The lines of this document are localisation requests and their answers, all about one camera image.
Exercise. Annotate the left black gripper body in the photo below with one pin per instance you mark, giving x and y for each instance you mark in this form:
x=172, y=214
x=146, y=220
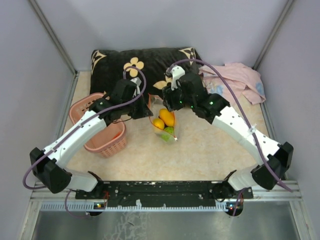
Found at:
x=136, y=108

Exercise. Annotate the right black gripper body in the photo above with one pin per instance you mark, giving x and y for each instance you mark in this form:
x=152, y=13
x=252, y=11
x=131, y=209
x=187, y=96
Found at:
x=175, y=99

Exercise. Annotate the yellow lemon fruit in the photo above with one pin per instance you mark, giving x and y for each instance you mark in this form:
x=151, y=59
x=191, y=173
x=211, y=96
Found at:
x=158, y=123

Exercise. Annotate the clear zip top bag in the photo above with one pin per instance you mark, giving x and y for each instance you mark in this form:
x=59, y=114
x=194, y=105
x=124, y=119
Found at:
x=155, y=103

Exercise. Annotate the orange mango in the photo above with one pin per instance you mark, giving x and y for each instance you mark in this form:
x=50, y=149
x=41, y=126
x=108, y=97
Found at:
x=167, y=117

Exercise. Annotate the orange carrot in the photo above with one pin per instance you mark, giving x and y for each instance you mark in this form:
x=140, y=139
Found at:
x=116, y=136

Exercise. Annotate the green custard apple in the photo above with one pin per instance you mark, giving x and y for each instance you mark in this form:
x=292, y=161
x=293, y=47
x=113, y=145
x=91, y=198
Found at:
x=168, y=134

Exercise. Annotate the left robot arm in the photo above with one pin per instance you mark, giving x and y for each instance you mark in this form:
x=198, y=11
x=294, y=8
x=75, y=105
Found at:
x=49, y=165

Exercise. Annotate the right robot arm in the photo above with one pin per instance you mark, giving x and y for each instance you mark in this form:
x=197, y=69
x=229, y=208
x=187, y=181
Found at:
x=272, y=158

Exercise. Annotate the black floral pillow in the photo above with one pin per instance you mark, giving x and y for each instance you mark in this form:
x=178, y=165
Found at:
x=108, y=66

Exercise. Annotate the pink plastic basket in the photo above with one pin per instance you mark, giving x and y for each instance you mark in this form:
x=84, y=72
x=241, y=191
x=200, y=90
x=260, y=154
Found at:
x=101, y=144

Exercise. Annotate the pink printed cloth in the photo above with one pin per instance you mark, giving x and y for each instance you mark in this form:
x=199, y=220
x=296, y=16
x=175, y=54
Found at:
x=243, y=81

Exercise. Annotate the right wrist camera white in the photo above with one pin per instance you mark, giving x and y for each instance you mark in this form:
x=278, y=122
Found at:
x=173, y=74

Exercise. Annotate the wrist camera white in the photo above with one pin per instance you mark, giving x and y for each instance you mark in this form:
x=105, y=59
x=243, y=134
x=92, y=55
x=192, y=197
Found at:
x=173, y=74
x=137, y=81

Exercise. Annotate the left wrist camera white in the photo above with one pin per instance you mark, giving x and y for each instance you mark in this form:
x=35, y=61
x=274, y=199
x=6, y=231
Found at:
x=137, y=81

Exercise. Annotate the aluminium frame post right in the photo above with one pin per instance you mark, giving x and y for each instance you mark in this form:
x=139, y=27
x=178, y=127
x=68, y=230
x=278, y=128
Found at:
x=274, y=32

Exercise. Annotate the aluminium frame post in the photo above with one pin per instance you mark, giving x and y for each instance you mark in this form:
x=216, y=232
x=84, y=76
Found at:
x=52, y=35
x=274, y=32

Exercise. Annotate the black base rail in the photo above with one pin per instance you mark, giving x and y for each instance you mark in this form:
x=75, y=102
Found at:
x=160, y=193

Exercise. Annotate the aluminium frame post left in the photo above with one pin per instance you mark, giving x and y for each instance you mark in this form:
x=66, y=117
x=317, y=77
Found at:
x=52, y=35

